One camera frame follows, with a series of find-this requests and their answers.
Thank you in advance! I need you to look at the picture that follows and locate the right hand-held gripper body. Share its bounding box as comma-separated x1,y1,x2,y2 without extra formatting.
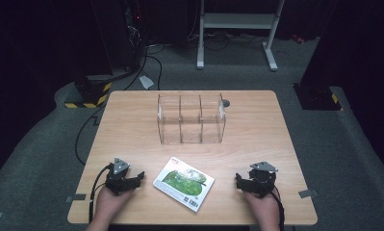
247,161,279,198

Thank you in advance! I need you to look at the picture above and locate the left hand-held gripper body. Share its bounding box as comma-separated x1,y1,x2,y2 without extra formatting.
104,157,137,196

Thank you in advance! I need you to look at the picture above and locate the person's right hand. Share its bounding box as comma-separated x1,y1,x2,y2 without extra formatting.
243,188,282,226

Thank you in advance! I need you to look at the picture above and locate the clear acrylic divided book rack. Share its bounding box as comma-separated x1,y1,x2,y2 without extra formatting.
156,92,228,145

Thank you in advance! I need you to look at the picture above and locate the white metal stand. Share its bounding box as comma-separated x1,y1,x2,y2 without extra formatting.
195,0,286,72

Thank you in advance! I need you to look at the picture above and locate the black yellow striped base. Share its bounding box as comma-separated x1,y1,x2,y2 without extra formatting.
64,74,114,110
293,83,345,112

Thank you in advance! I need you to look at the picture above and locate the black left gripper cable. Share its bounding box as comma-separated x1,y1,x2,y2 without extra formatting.
88,163,113,223

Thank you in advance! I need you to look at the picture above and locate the black floor cable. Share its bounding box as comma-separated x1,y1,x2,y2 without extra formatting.
74,42,166,167

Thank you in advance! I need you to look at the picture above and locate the green and white packet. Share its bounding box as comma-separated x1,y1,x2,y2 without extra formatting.
152,156,216,214

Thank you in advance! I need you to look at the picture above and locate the grey tape strip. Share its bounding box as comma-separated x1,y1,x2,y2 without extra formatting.
65,193,88,203
297,189,319,199

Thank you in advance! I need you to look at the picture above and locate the dark equipment rack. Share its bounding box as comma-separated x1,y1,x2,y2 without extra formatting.
91,0,150,73

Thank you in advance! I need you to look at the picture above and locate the white tag on floor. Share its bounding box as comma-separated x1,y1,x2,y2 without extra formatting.
138,75,155,90

